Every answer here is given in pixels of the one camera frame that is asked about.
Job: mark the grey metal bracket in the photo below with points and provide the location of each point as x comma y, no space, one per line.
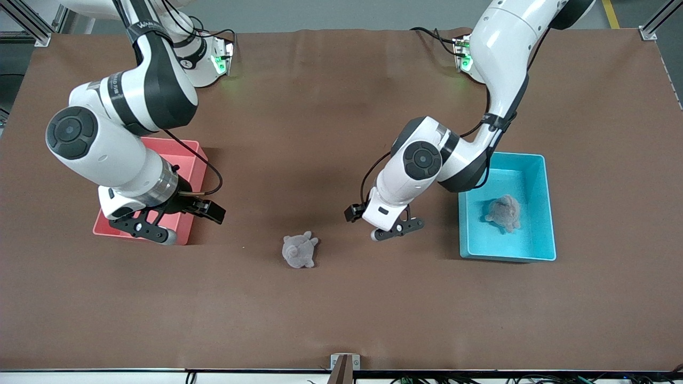
356,362

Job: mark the blue plastic box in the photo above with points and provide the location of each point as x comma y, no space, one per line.
533,242

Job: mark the upright aluminium frame profile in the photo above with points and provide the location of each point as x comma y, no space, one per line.
58,18

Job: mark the right arm base connector plate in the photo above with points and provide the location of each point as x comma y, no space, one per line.
224,56

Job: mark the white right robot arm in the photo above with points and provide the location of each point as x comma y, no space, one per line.
106,154

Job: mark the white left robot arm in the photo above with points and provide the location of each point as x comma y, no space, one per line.
395,186

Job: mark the grey plush toy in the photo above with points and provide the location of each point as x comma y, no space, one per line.
504,213
300,250

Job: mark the brown post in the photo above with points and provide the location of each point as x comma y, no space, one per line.
341,373

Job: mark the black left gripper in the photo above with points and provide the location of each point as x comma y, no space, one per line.
352,212

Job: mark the brown table mat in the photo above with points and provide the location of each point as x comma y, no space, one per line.
373,298

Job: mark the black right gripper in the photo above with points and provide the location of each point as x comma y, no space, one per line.
186,201

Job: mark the left arm base connector plate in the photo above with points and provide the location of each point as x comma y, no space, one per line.
460,50

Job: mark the aluminium frame profile with foot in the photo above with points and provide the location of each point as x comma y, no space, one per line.
648,33
41,39

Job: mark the pink plastic box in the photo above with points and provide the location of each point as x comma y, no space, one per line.
181,152

